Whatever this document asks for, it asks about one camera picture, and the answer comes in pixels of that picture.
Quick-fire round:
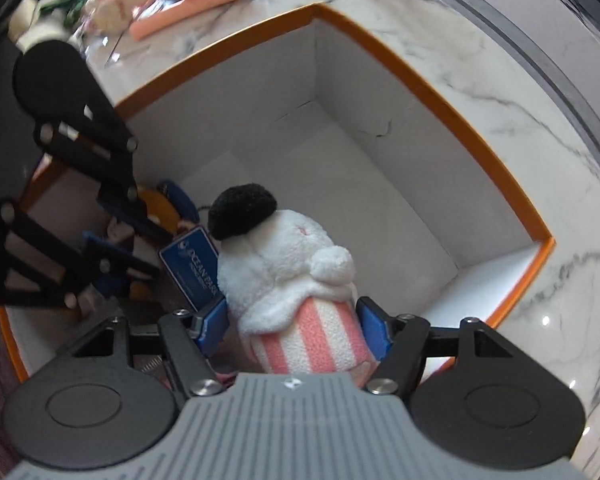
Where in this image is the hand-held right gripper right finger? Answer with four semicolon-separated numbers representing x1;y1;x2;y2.
355;296;518;397

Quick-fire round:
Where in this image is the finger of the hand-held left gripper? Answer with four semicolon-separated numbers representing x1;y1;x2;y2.
32;105;201;246
0;199;163;311

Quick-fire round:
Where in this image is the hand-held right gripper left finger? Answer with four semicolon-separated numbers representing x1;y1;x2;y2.
72;297;231;397

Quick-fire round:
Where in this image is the yellow orange plush toy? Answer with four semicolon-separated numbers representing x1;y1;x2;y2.
107;187;201;241

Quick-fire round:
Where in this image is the white plush with black hat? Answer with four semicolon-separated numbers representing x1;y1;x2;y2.
207;183;381;388

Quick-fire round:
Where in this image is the orange cardboard box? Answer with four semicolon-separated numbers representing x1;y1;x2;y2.
0;2;556;381

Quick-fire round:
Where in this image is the blue paper hang tag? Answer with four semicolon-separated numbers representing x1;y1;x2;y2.
159;226;218;313

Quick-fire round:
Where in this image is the colourful feather toy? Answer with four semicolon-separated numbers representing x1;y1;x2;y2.
40;0;98;26

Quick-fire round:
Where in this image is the cream bunny plush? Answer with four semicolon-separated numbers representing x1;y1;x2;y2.
80;0;158;33

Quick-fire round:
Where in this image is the pink selfie stick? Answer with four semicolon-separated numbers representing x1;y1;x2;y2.
130;0;251;41

